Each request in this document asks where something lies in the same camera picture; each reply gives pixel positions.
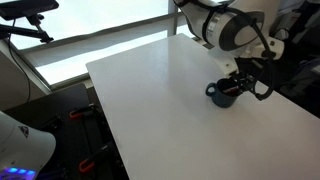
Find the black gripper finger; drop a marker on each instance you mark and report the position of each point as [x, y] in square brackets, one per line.
[253, 87]
[238, 83]

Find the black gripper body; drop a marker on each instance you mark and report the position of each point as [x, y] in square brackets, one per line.
[248, 68]

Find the red and white marker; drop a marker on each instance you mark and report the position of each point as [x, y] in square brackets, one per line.
[230, 89]

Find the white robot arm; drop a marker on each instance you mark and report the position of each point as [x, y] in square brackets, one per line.
[230, 23]

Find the dark blue mug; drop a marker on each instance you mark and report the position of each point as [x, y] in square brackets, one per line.
[222, 98]

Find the dark background equipment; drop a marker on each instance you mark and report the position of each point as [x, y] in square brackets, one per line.
[300, 66]

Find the black side table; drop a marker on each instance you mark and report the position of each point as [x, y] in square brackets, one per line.
[66, 140]

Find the white device with blue lights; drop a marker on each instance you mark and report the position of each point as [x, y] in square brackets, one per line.
[23, 146]

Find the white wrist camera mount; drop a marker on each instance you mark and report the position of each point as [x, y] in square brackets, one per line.
[224, 59]

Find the grey window frame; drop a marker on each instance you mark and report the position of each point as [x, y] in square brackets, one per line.
[100, 41]

